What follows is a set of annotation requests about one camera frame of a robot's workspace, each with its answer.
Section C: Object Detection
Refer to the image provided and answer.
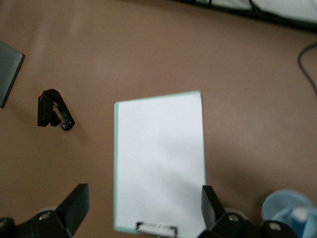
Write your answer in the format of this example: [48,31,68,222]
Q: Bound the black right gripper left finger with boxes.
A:
[0,182,90,238]

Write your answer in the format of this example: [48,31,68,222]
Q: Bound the grey laptop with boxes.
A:
[0,39,26,109]

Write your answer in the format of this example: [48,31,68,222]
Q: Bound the black looped cable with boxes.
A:
[297,41,317,100]

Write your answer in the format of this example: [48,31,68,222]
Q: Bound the black stapler red end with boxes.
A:
[37,88,76,131]

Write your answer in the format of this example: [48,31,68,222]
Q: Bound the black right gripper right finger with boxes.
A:
[201,185,298,238]

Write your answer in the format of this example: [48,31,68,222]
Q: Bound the blue marker white cap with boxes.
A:
[291,207,309,224]

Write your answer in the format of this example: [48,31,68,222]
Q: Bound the metal clipboard clip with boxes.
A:
[135,221,179,238]

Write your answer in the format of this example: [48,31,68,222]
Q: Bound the white paper on green clipboard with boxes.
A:
[113,90,208,235]

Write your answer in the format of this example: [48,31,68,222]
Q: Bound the light blue mesh cup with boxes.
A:
[262,189,317,238]

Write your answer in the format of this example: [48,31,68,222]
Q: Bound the white paper sheet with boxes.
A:
[117,93,207,232]

